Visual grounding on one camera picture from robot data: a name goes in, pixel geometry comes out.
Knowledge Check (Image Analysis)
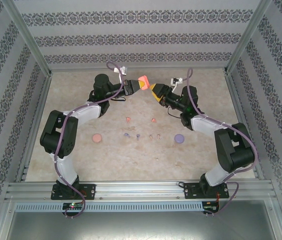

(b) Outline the coral earbud charging case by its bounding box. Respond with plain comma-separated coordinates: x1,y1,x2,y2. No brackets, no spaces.
137,75,150,92

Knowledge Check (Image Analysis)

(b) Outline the purple round charging case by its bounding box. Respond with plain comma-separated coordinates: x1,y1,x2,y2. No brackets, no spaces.
174,133,186,145

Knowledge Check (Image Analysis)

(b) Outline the steel sheet panel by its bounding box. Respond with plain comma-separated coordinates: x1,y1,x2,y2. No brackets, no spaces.
4,199,282,240

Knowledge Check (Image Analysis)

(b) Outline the thin wall base strip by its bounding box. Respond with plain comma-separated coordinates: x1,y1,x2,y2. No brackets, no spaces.
50,65,228,71

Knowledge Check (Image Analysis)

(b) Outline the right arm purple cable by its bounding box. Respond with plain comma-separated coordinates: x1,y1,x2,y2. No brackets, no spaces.
180,67,260,217

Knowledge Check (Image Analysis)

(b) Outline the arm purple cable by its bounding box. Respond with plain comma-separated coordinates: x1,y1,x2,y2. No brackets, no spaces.
53,61,129,219
180,67,260,217

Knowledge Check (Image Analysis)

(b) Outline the aluminium side floor rail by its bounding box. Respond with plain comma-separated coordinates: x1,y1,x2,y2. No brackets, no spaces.
14,72,54,183
224,71,266,181

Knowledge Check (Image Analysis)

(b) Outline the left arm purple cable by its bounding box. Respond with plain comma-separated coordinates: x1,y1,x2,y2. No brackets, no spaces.
53,61,129,219

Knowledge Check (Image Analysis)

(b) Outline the aluminium frame post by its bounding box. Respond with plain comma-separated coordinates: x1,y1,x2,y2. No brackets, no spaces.
0,0,53,77
223,0,274,76

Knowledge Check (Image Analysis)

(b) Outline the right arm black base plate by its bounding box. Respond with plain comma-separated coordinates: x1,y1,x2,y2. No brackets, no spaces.
182,182,231,200

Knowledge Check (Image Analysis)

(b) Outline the aluminium mounting rail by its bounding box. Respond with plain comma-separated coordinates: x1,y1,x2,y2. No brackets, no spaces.
4,180,279,201

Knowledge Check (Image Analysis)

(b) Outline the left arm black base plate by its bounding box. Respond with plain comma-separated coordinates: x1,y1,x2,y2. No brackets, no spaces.
50,183,97,201

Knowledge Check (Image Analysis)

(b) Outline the slotted grey cable duct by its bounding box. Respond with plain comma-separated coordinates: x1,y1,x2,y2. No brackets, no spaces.
14,201,204,213

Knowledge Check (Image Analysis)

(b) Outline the aluminium frame bar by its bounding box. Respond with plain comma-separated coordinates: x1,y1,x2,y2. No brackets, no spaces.
265,198,282,240
0,196,15,240

